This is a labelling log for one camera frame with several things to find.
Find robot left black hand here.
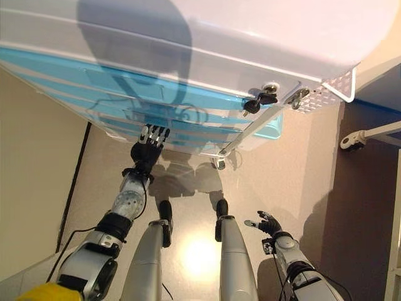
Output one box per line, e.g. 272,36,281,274
130,124,172,173

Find robot right black hand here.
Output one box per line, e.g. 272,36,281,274
244,210,283,236

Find robot right silver leg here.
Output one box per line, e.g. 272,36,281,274
214,198,260,301

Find robot silver leg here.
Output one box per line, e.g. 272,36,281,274
121,199,174,301
214,198,260,301

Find cart caster wheel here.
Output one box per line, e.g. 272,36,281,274
209,157,229,171

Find blue lid waste bin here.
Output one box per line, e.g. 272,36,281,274
253,115,283,140

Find robot left silver leg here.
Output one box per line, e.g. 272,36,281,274
121,199,174,301

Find white bed caster wheel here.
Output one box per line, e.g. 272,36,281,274
340,129,368,154

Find black cart keys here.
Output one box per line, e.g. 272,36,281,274
242,82,279,116

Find white medical cart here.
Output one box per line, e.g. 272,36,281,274
0,0,393,161

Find silver cart latch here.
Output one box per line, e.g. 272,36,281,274
291,88,311,111

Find white hospital bed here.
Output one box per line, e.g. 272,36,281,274
357,120,401,145

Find white perforated side basket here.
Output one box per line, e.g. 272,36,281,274
321,66,360,114

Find yellow cloth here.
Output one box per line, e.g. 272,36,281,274
14,281,83,301

